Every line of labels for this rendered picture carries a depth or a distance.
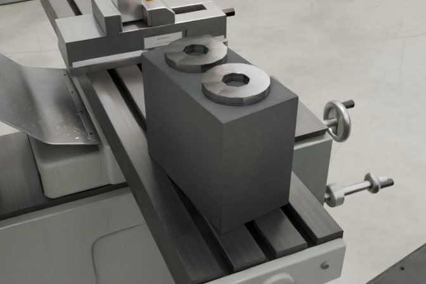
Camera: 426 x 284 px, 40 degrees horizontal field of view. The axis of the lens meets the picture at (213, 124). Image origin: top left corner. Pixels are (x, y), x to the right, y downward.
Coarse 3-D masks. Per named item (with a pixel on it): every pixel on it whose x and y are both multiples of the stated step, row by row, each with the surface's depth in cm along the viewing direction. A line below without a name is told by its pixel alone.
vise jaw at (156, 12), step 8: (144, 0) 121; (152, 0) 121; (160, 0) 122; (144, 8) 119; (152, 8) 118; (160, 8) 118; (168, 8) 119; (144, 16) 120; (152, 16) 119; (160, 16) 119; (168, 16) 120; (152, 24) 119; (160, 24) 120
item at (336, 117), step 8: (328, 104) 157; (336, 104) 154; (344, 104) 154; (352, 104) 155; (328, 112) 160; (336, 112) 156; (344, 112) 152; (328, 120) 156; (336, 120) 156; (344, 120) 152; (328, 128) 161; (336, 128) 158; (344, 128) 153; (336, 136) 158; (344, 136) 154
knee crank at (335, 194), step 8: (368, 176) 154; (376, 176) 153; (384, 176) 155; (328, 184) 150; (336, 184) 150; (352, 184) 153; (360, 184) 153; (368, 184) 153; (376, 184) 152; (384, 184) 156; (392, 184) 157; (328, 192) 150; (336, 192) 148; (344, 192) 151; (352, 192) 152; (376, 192) 153; (328, 200) 149; (336, 200) 148
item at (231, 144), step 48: (192, 48) 85; (144, 96) 89; (192, 96) 75; (240, 96) 73; (288, 96) 75; (192, 144) 80; (240, 144) 74; (288, 144) 79; (192, 192) 85; (240, 192) 78; (288, 192) 85
